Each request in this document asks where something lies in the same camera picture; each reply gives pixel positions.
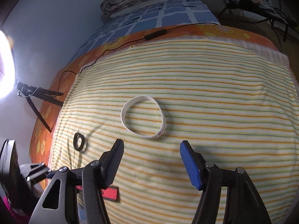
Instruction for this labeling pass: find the black inline switch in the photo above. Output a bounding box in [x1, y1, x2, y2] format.
[144, 29, 168, 41]

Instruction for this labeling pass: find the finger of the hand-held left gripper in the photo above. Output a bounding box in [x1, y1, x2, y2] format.
[19, 162, 56, 185]

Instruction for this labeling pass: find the white wristband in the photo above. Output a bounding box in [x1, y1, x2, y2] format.
[121, 95, 167, 139]

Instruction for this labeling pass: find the black cable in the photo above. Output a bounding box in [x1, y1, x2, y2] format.
[57, 23, 221, 94]

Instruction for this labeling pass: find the blue checkered bedsheet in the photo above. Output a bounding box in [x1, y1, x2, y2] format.
[68, 0, 221, 63]

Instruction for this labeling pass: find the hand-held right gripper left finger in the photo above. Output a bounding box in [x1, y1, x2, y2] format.
[28, 139, 125, 224]

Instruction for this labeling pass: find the black folding chair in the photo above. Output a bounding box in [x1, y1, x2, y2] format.
[198, 0, 299, 42]

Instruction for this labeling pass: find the magenta fuzzy cloth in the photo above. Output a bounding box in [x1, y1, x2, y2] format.
[0, 196, 31, 224]

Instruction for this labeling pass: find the red carton box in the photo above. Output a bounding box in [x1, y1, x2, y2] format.
[76, 185, 120, 203]

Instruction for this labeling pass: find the black hair tie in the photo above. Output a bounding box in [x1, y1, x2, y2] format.
[73, 132, 88, 152]

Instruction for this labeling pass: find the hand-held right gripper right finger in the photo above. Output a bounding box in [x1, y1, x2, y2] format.
[179, 140, 272, 224]

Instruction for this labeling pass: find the black tripod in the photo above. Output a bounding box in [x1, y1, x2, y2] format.
[14, 82, 64, 132]

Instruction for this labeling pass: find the white ring light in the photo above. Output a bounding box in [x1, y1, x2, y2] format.
[0, 29, 16, 99]

